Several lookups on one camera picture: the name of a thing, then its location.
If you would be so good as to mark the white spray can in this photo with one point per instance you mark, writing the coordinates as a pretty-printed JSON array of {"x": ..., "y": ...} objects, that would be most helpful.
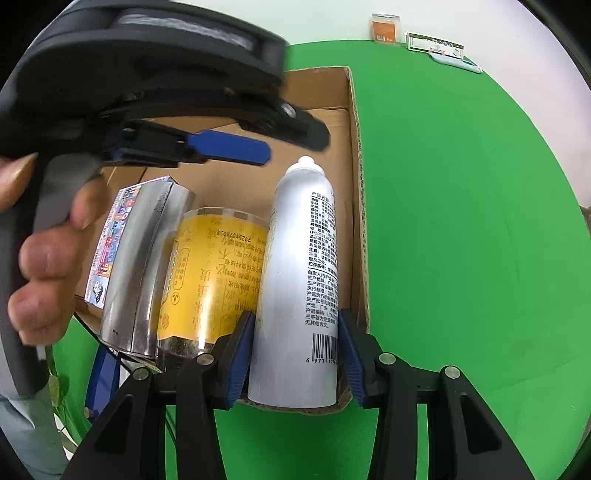
[{"x": 295, "y": 240}]

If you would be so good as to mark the yellow label jar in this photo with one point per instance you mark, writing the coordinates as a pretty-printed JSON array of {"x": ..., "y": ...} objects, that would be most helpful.
[{"x": 207, "y": 277}]

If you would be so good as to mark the green plant leaves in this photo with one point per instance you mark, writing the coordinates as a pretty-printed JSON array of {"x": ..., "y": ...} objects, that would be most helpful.
[{"x": 62, "y": 406}]

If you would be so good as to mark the silver foil packet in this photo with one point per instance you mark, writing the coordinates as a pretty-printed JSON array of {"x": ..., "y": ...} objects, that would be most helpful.
[{"x": 138, "y": 277}]

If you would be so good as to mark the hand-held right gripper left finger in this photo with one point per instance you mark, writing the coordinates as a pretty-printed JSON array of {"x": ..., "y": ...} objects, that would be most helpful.
[{"x": 240, "y": 360}]

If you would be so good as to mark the orange packet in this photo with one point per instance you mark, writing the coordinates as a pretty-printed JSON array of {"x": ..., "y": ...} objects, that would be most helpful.
[{"x": 386, "y": 28}]

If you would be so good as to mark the person's grey clothing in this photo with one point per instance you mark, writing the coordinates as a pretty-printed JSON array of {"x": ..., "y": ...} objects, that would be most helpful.
[{"x": 27, "y": 434}]

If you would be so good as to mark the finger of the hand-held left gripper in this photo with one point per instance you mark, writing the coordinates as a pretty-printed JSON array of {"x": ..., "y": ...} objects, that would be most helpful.
[
  {"x": 295, "y": 124},
  {"x": 231, "y": 147}
]

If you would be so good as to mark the person's left hand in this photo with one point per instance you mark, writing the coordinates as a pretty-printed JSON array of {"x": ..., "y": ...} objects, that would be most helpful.
[{"x": 51, "y": 254}]

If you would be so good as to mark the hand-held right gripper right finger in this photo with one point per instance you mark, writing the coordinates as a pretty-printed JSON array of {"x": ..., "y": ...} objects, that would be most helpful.
[{"x": 353, "y": 364}]

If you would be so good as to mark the white and green small box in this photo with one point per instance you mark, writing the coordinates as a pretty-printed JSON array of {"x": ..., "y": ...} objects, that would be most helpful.
[{"x": 434, "y": 44}]

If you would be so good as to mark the large cardboard box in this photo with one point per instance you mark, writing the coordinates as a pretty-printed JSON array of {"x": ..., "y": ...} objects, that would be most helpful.
[{"x": 304, "y": 134}]

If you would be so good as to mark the colourful printed box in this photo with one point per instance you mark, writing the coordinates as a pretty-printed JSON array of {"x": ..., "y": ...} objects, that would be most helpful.
[{"x": 108, "y": 244}]

